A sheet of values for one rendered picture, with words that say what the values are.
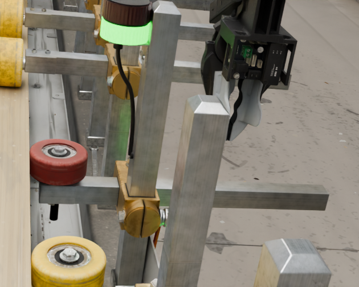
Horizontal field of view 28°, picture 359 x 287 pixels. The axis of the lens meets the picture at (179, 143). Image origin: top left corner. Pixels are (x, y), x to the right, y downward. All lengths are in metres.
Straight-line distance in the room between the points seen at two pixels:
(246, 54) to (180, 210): 0.19
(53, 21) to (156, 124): 0.56
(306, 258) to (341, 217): 2.46
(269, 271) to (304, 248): 0.03
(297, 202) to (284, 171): 2.06
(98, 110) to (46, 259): 0.73
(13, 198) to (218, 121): 0.32
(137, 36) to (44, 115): 0.96
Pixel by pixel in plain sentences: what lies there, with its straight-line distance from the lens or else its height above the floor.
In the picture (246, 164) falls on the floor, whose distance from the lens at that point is 3.15.
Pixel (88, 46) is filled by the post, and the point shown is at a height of 0.83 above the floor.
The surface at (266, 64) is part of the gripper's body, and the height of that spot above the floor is 1.12.
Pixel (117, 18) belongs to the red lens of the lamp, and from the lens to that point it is 0.87.
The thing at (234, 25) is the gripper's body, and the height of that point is 1.15.
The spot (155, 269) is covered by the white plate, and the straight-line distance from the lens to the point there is 0.99.
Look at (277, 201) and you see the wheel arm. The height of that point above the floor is 0.84.
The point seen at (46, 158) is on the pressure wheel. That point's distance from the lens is 0.98.
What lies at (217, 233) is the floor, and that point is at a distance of 2.61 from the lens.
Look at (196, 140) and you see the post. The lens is 0.67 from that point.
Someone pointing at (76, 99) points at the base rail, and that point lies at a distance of 1.72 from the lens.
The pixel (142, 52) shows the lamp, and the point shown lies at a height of 1.07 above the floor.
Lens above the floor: 1.35
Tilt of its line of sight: 25 degrees down
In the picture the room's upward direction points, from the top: 9 degrees clockwise
